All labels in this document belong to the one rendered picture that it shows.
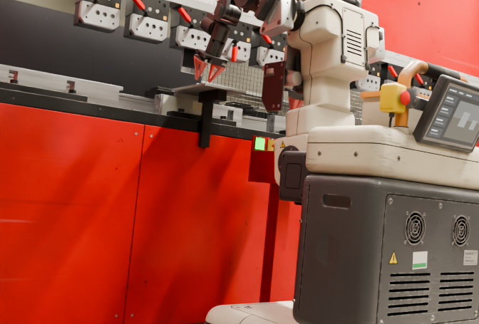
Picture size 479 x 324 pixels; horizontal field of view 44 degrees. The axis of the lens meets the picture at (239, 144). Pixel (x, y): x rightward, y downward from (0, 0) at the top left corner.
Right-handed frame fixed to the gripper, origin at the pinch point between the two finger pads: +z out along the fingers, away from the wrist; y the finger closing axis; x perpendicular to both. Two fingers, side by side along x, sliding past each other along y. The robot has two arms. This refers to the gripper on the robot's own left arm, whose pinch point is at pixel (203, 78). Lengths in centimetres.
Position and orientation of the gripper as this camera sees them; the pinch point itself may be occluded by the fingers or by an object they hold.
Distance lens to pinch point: 209.7
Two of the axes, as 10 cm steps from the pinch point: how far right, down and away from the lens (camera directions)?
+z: -3.7, 8.8, 2.9
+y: -7.7, -1.2, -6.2
